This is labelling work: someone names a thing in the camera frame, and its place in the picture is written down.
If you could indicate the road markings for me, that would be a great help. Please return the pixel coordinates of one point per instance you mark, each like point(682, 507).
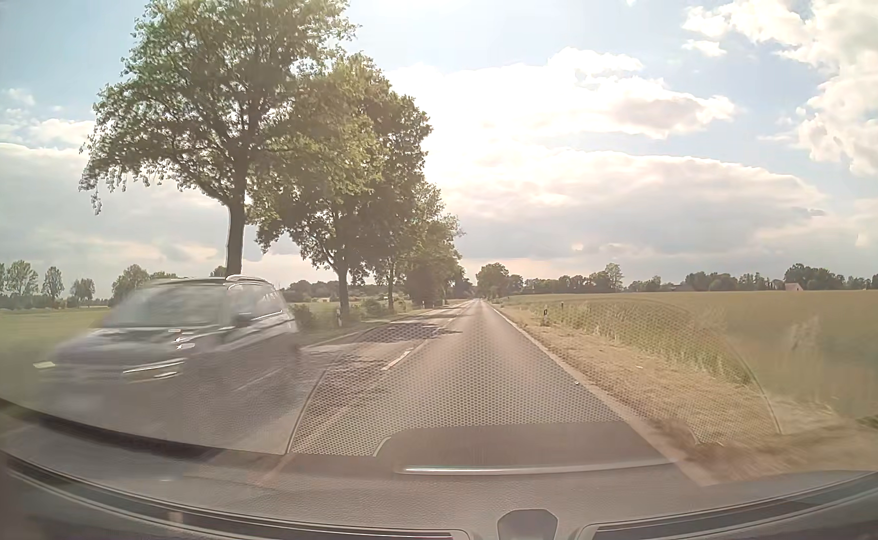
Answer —
point(396, 360)

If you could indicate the grey asphalt road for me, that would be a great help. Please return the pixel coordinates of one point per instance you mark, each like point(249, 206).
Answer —
point(469, 367)

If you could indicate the grass verge under trees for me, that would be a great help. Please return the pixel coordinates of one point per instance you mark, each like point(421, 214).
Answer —
point(349, 319)

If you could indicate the row of roadside trees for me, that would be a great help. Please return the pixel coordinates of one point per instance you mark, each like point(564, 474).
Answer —
point(319, 165)

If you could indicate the dry grass verge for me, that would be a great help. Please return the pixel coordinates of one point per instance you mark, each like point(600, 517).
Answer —
point(634, 375)

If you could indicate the car's own bonnet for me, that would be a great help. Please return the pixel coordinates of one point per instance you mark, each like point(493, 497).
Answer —
point(439, 499)

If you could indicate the dark grey car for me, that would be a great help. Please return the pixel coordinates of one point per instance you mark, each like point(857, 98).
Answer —
point(184, 352)

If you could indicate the distant line of trees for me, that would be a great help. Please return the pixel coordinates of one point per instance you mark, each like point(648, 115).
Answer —
point(709, 281)

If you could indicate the distant building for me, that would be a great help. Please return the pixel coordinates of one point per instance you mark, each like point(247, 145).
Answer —
point(792, 286)

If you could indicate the pale grain field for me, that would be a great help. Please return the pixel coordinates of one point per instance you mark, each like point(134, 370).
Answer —
point(821, 337)

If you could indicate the distant group of trees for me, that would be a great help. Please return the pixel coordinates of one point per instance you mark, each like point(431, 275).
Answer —
point(34, 285)

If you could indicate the green grass field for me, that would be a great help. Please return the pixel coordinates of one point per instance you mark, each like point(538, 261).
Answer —
point(11, 337)

